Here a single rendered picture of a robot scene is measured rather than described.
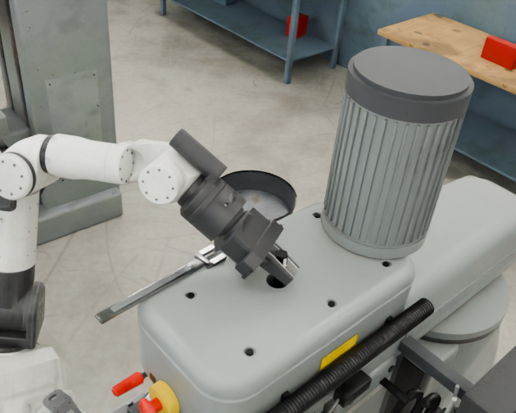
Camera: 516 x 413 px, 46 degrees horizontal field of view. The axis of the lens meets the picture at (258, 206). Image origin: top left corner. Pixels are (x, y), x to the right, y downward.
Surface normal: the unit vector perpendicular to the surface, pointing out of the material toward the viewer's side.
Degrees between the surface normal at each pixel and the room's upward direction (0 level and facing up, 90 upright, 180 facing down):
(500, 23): 90
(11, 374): 58
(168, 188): 76
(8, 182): 72
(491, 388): 0
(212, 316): 0
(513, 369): 0
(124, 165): 86
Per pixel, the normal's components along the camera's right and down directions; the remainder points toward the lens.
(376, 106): -0.64, 0.42
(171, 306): 0.08, -0.80
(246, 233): 0.53, -0.54
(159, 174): -0.22, 0.36
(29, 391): 0.80, -0.15
